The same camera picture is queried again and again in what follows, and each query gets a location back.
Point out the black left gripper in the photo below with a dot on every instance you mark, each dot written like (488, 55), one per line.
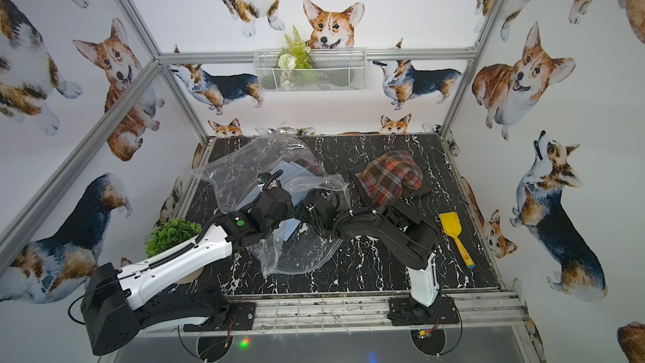
(281, 201)

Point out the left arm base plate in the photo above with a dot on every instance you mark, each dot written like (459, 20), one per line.
(236, 316)

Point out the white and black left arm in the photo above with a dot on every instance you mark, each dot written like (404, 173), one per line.
(113, 295)

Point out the light blue shirt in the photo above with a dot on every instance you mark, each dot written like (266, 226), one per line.
(290, 171)

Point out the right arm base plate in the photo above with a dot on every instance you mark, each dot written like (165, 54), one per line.
(408, 312)

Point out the dark striped shirt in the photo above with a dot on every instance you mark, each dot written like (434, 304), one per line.
(405, 193)

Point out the green potted plant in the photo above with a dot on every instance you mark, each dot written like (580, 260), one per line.
(171, 234)

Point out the white wire wall basket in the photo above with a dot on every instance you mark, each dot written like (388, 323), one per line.
(315, 71)

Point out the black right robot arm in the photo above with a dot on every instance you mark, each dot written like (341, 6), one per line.
(401, 228)

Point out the red plaid shirt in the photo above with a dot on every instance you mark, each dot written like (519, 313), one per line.
(384, 177)

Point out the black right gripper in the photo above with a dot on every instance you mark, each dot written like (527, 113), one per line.
(303, 212)

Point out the clear plastic vacuum bag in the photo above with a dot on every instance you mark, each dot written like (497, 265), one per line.
(236, 179)

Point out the fern and white flower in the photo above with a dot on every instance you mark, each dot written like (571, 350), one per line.
(295, 64)

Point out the yellow plastic spatula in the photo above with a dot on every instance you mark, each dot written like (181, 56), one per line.
(452, 227)

